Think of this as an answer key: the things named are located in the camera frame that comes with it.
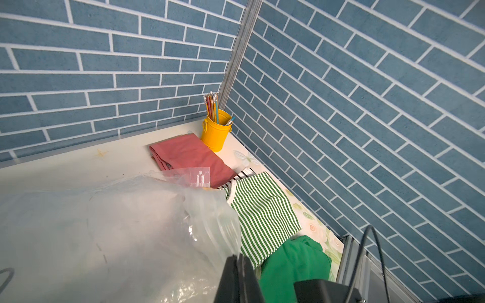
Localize red garment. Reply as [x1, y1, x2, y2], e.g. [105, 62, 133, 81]
[149, 133, 236, 188]

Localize yellow pencil cup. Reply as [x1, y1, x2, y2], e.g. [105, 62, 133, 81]
[200, 110, 232, 153]

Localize striped black white garment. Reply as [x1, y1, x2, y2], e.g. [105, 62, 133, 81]
[218, 167, 256, 189]

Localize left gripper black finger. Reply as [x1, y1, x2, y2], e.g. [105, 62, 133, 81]
[214, 254, 265, 303]

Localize bright green garment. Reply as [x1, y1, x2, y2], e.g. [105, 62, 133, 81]
[259, 236, 332, 302]

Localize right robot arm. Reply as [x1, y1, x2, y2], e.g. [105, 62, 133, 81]
[294, 225, 391, 303]

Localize coloured pencils bundle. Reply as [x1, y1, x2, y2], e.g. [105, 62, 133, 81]
[203, 92, 219, 124]

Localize clear vacuum bag with valve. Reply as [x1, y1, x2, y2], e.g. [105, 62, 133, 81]
[1, 175, 242, 302]

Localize green white striped garment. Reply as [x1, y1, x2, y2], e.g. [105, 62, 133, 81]
[222, 172, 301, 268]

